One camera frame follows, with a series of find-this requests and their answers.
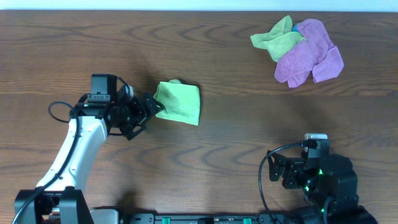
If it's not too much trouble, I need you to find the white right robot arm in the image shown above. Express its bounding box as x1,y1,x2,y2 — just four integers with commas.
267,149,377,224

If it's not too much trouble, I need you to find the blue cloth under pile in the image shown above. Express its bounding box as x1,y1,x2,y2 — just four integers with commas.
292,24,299,32

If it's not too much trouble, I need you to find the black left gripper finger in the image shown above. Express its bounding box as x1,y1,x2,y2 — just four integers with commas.
125,119,146,141
143,93,165,119

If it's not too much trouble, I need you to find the purple crumpled cloth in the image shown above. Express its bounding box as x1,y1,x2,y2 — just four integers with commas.
274,19,344,88

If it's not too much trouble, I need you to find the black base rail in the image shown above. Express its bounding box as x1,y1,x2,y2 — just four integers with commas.
90,207,295,224

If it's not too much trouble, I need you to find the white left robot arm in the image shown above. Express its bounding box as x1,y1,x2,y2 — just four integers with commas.
13,90,165,223

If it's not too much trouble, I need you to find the light green microfiber cloth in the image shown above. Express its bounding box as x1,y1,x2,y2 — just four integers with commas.
154,80,201,126

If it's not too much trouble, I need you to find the olive green crumpled cloth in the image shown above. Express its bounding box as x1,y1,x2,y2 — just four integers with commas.
250,16,305,62

